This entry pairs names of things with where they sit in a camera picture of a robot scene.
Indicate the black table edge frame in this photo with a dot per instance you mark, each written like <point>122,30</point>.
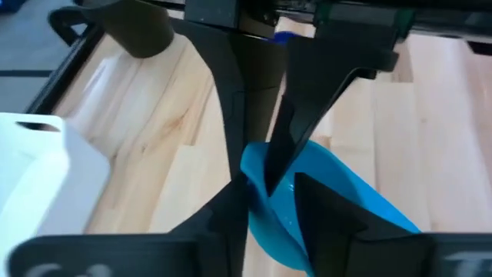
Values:
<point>63,73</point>

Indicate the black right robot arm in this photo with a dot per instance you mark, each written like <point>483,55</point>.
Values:
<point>130,27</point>

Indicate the light blue measuring cup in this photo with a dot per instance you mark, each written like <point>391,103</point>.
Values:
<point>338,173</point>

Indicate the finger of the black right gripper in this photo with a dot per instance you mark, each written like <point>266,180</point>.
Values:
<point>250,77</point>
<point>319,77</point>

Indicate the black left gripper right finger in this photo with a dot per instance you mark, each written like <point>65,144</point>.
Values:
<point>330,238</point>

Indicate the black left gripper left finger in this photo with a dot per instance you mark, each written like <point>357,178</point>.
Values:
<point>228,231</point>

